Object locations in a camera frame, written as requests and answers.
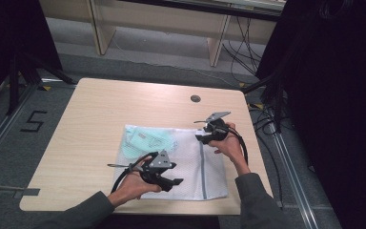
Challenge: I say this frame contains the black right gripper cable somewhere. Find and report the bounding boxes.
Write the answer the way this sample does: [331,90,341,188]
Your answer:
[217,124,250,166]

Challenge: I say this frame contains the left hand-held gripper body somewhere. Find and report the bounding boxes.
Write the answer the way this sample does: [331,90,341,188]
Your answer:
[138,150,177,189]

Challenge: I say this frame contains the black curtain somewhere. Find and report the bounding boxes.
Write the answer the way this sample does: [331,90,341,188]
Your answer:
[0,0,64,108]
[254,0,366,229]

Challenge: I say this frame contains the white mesh laundry bag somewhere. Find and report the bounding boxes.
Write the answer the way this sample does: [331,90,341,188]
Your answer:
[112,124,230,201]

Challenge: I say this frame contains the metal floor rail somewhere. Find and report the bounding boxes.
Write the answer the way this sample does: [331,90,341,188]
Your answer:
[266,120,320,229]
[0,81,37,171]

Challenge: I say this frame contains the light wooden shelf unit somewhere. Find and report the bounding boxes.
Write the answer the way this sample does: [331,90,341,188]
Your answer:
[38,0,288,68]

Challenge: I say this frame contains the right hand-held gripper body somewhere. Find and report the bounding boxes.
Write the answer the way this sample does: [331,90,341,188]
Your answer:
[199,111,232,145]

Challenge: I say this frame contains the person's left hand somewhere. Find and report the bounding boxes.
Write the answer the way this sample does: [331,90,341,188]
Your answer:
[108,156,164,208]

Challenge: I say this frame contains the light green cloth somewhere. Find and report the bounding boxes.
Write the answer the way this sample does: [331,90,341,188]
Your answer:
[122,125,178,160]

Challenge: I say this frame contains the person's right hand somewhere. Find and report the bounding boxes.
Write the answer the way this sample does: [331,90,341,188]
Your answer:
[208,122,252,177]

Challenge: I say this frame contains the black cable bundle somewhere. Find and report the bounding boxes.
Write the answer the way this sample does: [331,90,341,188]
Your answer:
[247,74,289,209]

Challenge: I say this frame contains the black metal stand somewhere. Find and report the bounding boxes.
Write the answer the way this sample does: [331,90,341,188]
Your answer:
[5,51,77,116]

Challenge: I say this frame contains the black floor cables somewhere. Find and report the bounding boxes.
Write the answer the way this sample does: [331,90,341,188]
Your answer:
[221,14,268,79]

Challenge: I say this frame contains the grey tape strip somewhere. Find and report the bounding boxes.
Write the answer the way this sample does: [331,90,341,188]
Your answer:
[12,187,41,200]

